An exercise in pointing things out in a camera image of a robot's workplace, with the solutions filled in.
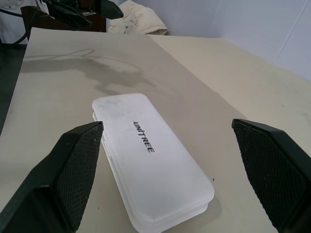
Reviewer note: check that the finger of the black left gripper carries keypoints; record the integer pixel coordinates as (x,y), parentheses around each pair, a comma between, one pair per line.
(111,8)
(70,12)

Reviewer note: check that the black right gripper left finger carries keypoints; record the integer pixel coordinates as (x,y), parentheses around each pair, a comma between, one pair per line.
(60,174)

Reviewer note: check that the beige crumpled cloth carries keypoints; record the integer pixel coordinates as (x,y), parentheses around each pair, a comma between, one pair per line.
(136,21)

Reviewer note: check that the white plastic pencil case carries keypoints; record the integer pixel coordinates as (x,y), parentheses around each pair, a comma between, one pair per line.
(150,182)

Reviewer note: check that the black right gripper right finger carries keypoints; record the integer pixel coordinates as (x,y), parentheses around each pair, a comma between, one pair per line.
(274,174)

